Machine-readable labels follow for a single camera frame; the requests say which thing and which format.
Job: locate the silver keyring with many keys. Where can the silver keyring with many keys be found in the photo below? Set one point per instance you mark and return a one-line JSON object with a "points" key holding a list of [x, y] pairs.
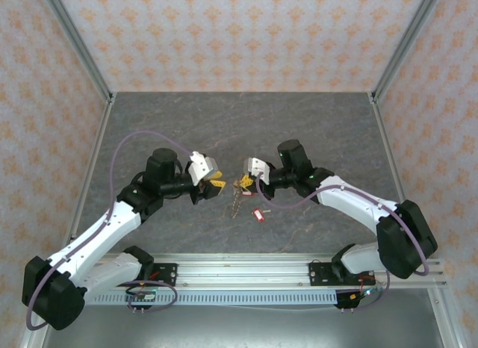
{"points": [[236, 206]]}

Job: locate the grey metal panel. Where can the grey metal panel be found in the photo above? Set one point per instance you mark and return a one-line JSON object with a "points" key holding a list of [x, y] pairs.
{"points": [[242, 329]]}

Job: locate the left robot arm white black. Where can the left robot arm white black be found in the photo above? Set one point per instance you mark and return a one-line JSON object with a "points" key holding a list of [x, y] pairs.
{"points": [[119, 228]]}

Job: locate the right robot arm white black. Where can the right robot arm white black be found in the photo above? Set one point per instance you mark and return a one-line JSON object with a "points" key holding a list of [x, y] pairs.
{"points": [[354, 210]]}

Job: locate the aluminium frame post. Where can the aluminium frame post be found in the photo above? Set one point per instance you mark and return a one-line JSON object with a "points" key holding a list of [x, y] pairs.
{"points": [[400, 49], [83, 49]]}

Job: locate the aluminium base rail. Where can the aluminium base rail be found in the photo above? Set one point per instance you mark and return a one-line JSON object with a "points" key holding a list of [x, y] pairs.
{"points": [[242, 273]]}

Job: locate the aluminium table edge rail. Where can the aluminium table edge rail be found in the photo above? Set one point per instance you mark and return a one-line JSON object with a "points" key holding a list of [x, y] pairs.
{"points": [[391, 157], [90, 176]]}

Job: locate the black mounting plate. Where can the black mounting plate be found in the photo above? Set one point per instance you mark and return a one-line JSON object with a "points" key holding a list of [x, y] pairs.
{"points": [[317, 275], [170, 275]]}

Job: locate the red tag key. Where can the red tag key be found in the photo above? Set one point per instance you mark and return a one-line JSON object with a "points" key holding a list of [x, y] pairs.
{"points": [[247, 193], [258, 215]]}

